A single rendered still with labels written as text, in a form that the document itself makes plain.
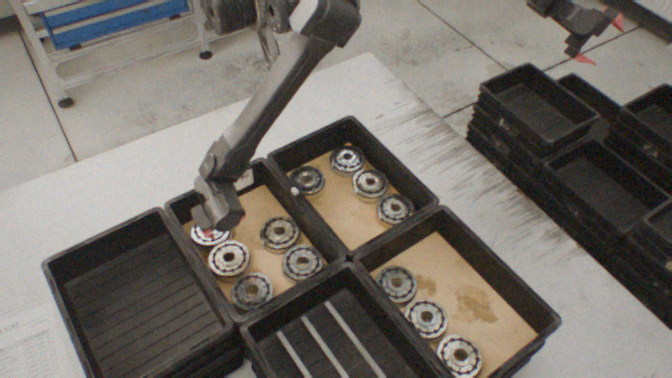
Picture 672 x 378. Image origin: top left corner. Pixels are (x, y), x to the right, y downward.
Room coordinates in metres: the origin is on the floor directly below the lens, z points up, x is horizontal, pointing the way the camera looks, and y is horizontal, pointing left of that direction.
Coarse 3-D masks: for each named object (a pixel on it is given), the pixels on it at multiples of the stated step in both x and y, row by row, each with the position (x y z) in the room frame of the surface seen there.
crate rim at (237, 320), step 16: (256, 160) 0.95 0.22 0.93; (192, 192) 0.83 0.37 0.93; (288, 192) 0.84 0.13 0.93; (304, 208) 0.80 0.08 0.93; (176, 224) 0.73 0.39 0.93; (208, 272) 0.60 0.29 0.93; (320, 272) 0.61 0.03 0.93; (288, 288) 0.57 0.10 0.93; (224, 304) 0.52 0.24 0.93; (272, 304) 0.53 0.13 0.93; (240, 320) 0.49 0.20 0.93
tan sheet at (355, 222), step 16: (320, 160) 1.05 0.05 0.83; (336, 176) 0.99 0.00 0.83; (336, 192) 0.93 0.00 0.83; (320, 208) 0.87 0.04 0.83; (336, 208) 0.87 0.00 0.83; (352, 208) 0.88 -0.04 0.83; (368, 208) 0.88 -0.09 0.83; (336, 224) 0.82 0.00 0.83; (352, 224) 0.82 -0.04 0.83; (368, 224) 0.82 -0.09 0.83; (352, 240) 0.77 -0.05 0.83; (368, 240) 0.77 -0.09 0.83
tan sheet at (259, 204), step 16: (256, 192) 0.92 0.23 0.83; (256, 208) 0.86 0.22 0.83; (272, 208) 0.86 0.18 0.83; (192, 224) 0.80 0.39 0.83; (240, 224) 0.81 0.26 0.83; (256, 224) 0.81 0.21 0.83; (240, 240) 0.75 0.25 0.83; (256, 240) 0.76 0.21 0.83; (304, 240) 0.76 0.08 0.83; (208, 256) 0.70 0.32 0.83; (256, 256) 0.71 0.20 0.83; (272, 256) 0.71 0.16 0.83; (256, 272) 0.66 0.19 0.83; (272, 272) 0.66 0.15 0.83; (224, 288) 0.61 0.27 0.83
